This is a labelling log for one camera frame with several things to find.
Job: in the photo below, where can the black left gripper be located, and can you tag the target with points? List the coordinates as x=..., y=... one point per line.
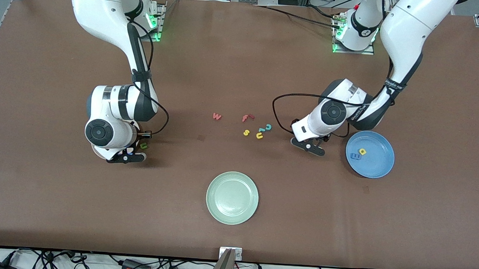
x=326, y=139

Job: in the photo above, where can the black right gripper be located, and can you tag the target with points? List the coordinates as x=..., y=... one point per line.
x=137, y=143

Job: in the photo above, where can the green foam letter u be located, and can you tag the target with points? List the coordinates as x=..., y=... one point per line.
x=143, y=145

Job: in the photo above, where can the blue foam letter m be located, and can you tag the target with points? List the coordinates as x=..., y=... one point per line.
x=355, y=156

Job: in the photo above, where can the yellow foam letter d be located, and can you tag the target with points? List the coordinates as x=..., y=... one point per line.
x=362, y=151

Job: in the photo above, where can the pink foam letter w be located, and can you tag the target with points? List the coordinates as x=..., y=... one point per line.
x=217, y=116

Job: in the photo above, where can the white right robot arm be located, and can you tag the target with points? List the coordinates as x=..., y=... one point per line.
x=99, y=11

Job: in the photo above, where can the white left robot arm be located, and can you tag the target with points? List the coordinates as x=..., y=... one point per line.
x=405, y=32

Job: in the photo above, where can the beige round plate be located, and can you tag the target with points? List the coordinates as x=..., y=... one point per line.
x=99, y=152

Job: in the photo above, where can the blue round plate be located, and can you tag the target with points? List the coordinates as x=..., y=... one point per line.
x=375, y=164

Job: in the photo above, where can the pale green round plate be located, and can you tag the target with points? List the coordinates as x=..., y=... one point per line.
x=232, y=198

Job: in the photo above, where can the black red power adapter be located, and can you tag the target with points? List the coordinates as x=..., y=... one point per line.
x=134, y=267

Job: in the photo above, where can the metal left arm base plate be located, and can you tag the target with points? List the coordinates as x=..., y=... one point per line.
x=354, y=51

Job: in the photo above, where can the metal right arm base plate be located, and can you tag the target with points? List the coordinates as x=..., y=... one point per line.
x=148, y=39

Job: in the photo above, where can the grey aluminium camera post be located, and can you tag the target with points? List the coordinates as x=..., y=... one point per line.
x=225, y=267

